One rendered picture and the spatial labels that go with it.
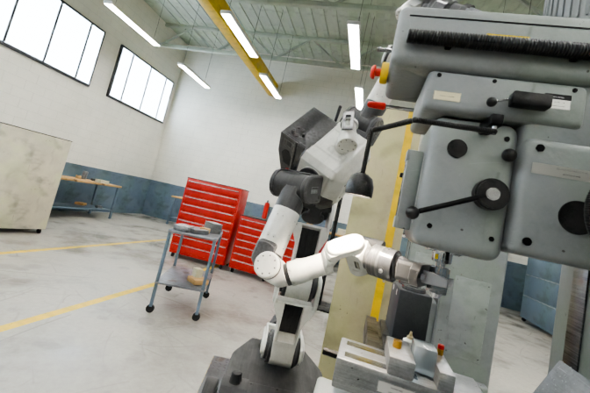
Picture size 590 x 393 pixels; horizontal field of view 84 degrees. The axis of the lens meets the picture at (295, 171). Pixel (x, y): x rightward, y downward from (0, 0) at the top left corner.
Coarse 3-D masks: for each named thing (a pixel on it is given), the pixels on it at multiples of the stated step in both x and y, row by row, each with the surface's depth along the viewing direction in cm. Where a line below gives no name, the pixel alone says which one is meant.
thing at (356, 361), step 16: (352, 352) 85; (368, 352) 87; (384, 352) 89; (336, 368) 79; (352, 368) 79; (368, 368) 78; (384, 368) 79; (448, 368) 77; (336, 384) 79; (352, 384) 78; (368, 384) 78; (384, 384) 77; (400, 384) 76; (416, 384) 75; (432, 384) 76; (448, 384) 74; (464, 384) 80
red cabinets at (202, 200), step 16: (192, 192) 594; (208, 192) 590; (224, 192) 587; (240, 192) 584; (192, 208) 590; (208, 208) 587; (224, 208) 583; (240, 208) 598; (192, 224) 586; (224, 224) 579; (240, 224) 577; (256, 224) 568; (176, 240) 585; (192, 240) 582; (208, 240) 578; (224, 240) 575; (240, 240) 571; (256, 240) 564; (192, 256) 579; (208, 256) 574; (224, 256) 571; (240, 256) 566; (288, 256) 540
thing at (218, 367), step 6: (216, 360) 185; (222, 360) 186; (228, 360) 188; (210, 366) 177; (216, 366) 178; (222, 366) 180; (210, 372) 171; (216, 372) 172; (222, 372) 174; (204, 378) 164; (198, 390) 153
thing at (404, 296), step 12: (396, 288) 133; (408, 288) 126; (420, 288) 129; (396, 300) 127; (408, 300) 123; (420, 300) 122; (396, 312) 123; (408, 312) 122; (420, 312) 122; (396, 324) 123; (408, 324) 122; (420, 324) 121; (396, 336) 122; (420, 336) 121
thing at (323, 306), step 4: (340, 200) 499; (340, 204) 498; (336, 208) 500; (340, 208) 498; (336, 212) 497; (336, 216) 496; (336, 220) 495; (336, 224) 495; (332, 232) 494; (332, 236) 493; (324, 276) 486; (324, 280) 486; (324, 284) 486; (320, 292) 484; (320, 296) 483; (320, 300) 483; (320, 304) 485; (324, 304) 489; (328, 304) 494; (320, 308) 467; (324, 308) 471; (328, 308) 476; (328, 312) 456
